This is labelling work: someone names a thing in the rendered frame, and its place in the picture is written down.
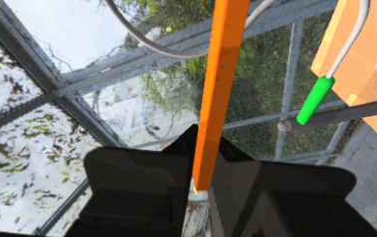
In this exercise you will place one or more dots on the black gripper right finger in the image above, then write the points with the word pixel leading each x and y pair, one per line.
pixel 238 180

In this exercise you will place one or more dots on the orange bar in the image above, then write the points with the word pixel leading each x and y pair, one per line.
pixel 226 38

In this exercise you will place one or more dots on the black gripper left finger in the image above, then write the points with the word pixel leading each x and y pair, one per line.
pixel 165 172

